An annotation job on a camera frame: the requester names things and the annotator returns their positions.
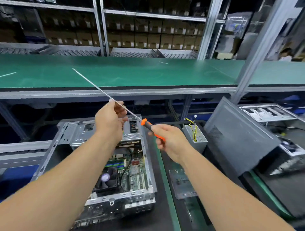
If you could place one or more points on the open desktop computer chassis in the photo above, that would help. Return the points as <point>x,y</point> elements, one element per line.
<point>104,171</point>

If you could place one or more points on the aluminium shelf frame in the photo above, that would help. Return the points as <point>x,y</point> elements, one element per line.
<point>152,26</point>

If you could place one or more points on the person's left forearm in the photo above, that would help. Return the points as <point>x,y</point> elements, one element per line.
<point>57,185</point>

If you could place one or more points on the person's right fingers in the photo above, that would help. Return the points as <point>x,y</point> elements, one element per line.
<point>154,136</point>

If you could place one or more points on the silver computer chassis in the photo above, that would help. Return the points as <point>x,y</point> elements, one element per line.
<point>271,113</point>

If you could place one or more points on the grey computer side panel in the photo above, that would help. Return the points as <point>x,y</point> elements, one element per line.
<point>240,140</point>

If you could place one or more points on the aluminium support post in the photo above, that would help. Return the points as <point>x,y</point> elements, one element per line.
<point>259,50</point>

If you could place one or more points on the grey power supply unit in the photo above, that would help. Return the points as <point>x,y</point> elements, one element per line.
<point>194,139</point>

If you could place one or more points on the person's right hand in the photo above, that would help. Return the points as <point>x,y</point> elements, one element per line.
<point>172,141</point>

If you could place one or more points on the row of brown cardboard boxes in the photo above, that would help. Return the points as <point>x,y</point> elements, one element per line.
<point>124,31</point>

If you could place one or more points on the person's left hand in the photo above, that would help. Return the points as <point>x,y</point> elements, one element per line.
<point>108,122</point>

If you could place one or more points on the metal drive bracket plate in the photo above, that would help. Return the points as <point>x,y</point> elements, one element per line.
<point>182,184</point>

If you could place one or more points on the plastic bags of parts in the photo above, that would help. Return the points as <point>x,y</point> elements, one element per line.
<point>234,28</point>

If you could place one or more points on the green conveyor belt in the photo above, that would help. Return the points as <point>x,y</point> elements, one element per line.
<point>133,71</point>

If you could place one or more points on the person's right forearm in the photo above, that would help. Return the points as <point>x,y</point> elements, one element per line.
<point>226,197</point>

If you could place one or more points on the person's left thumb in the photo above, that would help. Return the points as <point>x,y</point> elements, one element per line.
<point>120,107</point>

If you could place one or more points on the black cpu cooler fan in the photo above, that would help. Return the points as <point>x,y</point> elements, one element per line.
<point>107,178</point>

